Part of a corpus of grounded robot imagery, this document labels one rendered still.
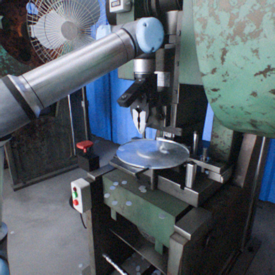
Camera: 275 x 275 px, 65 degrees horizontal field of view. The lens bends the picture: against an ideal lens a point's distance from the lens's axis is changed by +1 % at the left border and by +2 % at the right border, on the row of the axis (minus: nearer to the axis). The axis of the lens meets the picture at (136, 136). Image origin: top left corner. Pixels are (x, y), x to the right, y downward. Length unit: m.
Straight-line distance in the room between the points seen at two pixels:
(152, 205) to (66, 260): 0.86
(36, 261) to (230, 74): 1.46
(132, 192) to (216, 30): 0.64
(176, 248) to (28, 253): 1.12
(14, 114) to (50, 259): 1.23
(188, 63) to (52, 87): 0.42
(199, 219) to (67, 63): 0.60
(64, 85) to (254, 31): 0.34
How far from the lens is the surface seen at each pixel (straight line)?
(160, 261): 1.09
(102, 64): 0.50
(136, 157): 0.82
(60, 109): 2.30
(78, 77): 0.48
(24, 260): 1.64
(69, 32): 1.47
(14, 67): 1.92
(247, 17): 0.39
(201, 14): 0.42
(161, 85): 0.84
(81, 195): 0.98
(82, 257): 1.54
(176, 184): 0.82
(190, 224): 0.76
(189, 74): 0.72
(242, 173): 1.10
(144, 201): 0.84
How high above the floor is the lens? 1.13
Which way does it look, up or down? 20 degrees down
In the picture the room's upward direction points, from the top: straight up
